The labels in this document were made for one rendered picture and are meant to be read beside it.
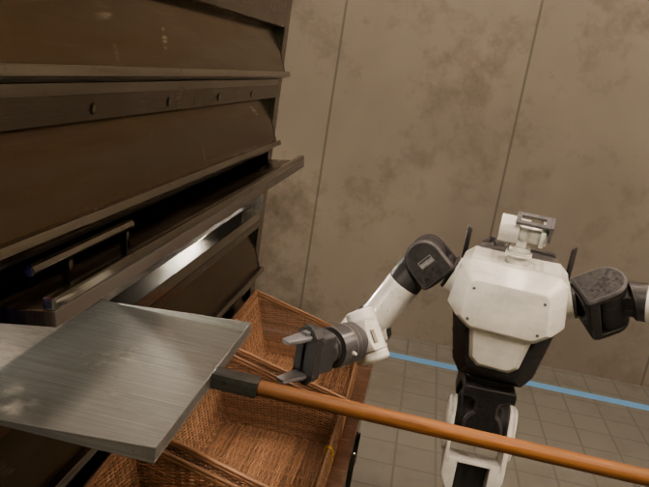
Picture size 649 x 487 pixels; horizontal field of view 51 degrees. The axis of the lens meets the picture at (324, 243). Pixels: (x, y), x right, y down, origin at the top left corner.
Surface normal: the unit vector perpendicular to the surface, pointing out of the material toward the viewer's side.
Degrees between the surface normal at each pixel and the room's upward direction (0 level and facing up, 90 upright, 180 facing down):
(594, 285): 38
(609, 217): 90
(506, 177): 90
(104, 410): 1
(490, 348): 91
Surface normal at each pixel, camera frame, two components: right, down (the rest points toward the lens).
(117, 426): 0.16, -0.95
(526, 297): -0.30, 0.22
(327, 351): 0.70, 0.29
